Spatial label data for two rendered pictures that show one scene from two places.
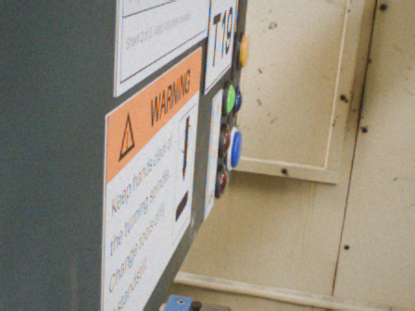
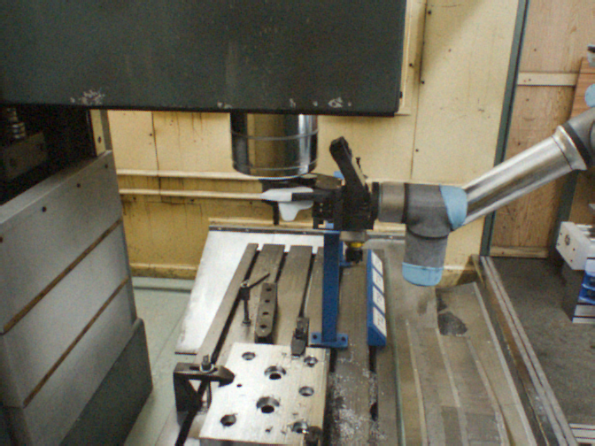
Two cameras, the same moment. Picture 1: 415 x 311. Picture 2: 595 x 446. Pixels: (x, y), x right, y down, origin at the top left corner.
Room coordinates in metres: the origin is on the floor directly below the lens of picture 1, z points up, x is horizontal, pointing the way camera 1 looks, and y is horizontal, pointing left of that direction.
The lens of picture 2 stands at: (-0.66, 0.24, 1.77)
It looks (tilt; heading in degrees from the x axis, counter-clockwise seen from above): 23 degrees down; 357
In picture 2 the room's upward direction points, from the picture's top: straight up
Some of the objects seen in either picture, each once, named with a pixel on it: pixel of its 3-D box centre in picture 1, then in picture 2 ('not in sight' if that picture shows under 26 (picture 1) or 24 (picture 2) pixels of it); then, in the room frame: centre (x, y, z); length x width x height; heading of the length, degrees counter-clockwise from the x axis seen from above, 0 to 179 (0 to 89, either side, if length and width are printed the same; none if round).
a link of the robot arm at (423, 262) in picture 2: not in sight; (424, 249); (0.22, -0.05, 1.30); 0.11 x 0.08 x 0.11; 165
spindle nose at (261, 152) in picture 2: not in sight; (274, 133); (0.25, 0.23, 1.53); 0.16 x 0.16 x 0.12
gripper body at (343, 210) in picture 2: not in sight; (343, 202); (0.23, 0.11, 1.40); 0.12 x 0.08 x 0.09; 80
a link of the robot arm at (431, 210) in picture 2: not in sight; (432, 206); (0.20, -0.05, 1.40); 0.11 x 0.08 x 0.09; 80
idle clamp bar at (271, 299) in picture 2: not in sight; (266, 317); (0.56, 0.26, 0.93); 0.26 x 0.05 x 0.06; 175
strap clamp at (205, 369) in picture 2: not in sight; (204, 381); (0.26, 0.39, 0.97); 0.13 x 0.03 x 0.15; 80
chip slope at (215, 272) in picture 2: not in sight; (309, 305); (0.89, 0.12, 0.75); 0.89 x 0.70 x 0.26; 80
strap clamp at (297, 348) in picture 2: not in sight; (299, 343); (0.38, 0.18, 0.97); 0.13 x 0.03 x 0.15; 170
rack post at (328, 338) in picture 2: not in sight; (330, 294); (0.48, 0.09, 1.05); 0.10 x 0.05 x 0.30; 80
